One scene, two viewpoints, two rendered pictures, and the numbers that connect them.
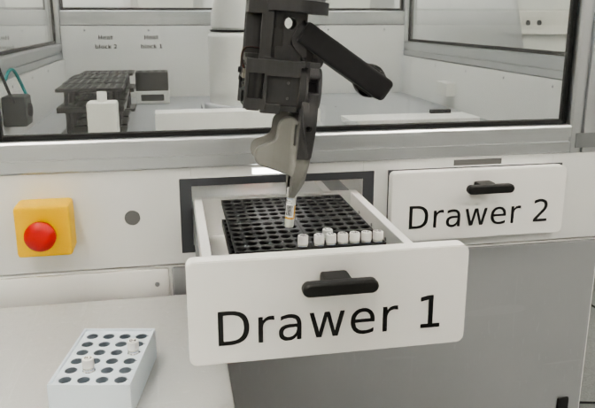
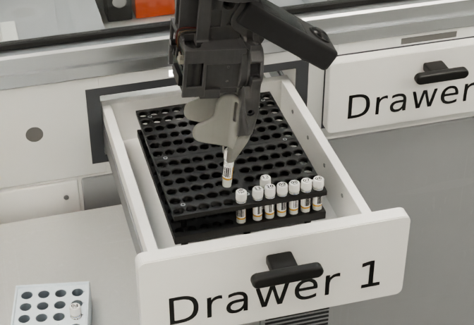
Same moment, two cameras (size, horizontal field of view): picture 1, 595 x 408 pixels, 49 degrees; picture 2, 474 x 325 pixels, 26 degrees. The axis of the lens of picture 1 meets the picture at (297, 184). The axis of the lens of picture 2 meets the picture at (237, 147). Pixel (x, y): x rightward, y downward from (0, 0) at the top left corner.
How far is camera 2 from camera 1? 0.48 m
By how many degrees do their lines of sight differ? 21
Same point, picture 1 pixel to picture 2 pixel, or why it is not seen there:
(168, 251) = (77, 163)
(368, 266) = (312, 245)
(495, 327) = (441, 202)
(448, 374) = not seen: hidden behind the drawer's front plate
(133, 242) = (37, 158)
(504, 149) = (460, 21)
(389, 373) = not seen: hidden behind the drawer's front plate
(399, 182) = (338, 72)
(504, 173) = (458, 51)
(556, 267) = not seen: outside the picture
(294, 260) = (241, 249)
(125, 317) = (42, 248)
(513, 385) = (458, 255)
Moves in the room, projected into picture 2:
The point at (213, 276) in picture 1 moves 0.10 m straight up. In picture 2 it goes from (164, 271) to (160, 190)
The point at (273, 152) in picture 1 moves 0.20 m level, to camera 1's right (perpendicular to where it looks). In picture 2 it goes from (211, 129) to (405, 120)
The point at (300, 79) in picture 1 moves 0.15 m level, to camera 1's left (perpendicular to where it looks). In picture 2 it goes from (241, 63) to (86, 70)
